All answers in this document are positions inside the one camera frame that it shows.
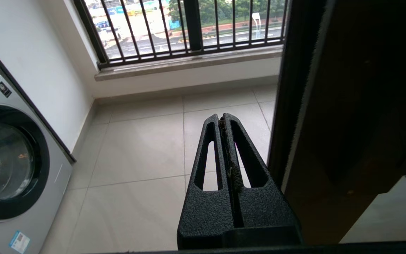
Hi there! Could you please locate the dark brown sliding glass door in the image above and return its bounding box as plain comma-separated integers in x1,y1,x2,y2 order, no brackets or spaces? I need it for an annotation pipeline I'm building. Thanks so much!
266,0,406,246

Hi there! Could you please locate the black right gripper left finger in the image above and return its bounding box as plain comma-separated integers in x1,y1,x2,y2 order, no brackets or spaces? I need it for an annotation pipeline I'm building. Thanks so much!
178,114,235,249

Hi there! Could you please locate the white front-load washing machine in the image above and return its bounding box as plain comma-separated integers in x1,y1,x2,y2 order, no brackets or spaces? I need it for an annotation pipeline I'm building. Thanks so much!
0,32,76,254

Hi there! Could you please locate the long black balcony railing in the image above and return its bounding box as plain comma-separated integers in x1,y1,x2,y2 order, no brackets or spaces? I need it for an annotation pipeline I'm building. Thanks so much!
73,0,290,69

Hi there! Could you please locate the black window frame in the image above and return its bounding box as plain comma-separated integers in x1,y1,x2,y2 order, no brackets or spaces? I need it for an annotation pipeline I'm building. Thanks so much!
73,0,203,69

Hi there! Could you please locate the long grey stone sill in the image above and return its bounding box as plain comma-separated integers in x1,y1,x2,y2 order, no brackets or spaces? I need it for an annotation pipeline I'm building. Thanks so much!
94,45,284,81

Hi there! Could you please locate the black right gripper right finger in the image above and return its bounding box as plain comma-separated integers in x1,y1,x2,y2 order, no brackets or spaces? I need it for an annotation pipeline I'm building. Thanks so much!
223,113,302,228

